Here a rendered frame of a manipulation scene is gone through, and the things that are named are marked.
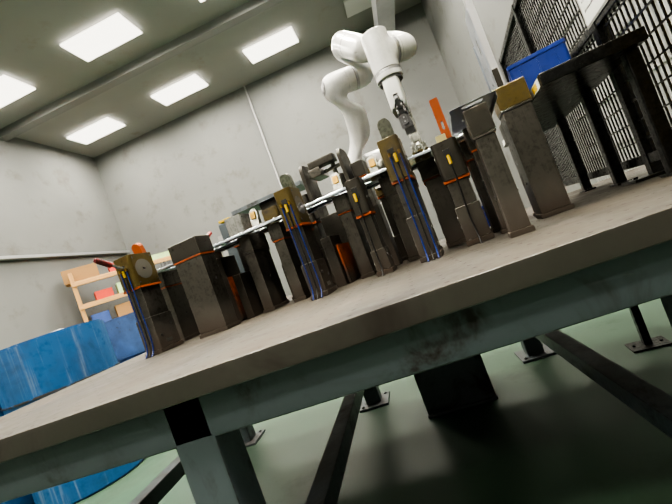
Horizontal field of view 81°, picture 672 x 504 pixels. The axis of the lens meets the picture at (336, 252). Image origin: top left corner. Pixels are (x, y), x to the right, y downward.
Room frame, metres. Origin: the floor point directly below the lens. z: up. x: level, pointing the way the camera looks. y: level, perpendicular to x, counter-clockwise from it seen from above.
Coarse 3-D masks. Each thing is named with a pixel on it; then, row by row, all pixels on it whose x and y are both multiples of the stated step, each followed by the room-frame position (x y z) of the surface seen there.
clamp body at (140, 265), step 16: (128, 256) 1.35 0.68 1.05; (144, 256) 1.41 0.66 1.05; (128, 272) 1.35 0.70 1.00; (144, 272) 1.39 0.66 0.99; (128, 288) 1.36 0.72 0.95; (144, 288) 1.37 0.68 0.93; (160, 288) 1.44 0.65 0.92; (144, 304) 1.36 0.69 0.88; (160, 304) 1.42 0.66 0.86; (144, 320) 1.35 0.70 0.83; (160, 320) 1.39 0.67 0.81; (144, 336) 1.37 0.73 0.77; (160, 336) 1.36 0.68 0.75; (176, 336) 1.43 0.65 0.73; (160, 352) 1.35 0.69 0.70
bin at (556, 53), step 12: (552, 48) 1.14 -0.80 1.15; (564, 48) 1.12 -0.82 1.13; (528, 60) 1.17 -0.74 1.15; (540, 60) 1.15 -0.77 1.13; (552, 60) 1.14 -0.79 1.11; (564, 60) 1.13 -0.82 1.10; (516, 72) 1.19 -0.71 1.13; (528, 72) 1.17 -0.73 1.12; (540, 72) 1.16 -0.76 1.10; (528, 84) 1.18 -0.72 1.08
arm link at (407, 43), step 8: (352, 32) 1.37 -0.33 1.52; (392, 32) 1.25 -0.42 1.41; (400, 32) 1.22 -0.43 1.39; (344, 40) 1.36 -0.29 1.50; (352, 40) 1.31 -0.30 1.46; (360, 40) 1.28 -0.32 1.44; (400, 40) 1.17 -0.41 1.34; (408, 40) 1.18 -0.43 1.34; (344, 48) 1.36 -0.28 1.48; (352, 48) 1.30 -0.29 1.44; (360, 48) 1.29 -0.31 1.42; (400, 48) 1.18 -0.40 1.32; (408, 48) 1.18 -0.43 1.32; (416, 48) 1.20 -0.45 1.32; (344, 56) 1.41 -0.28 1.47; (352, 56) 1.32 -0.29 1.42; (360, 56) 1.31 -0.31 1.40; (408, 56) 1.20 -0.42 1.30
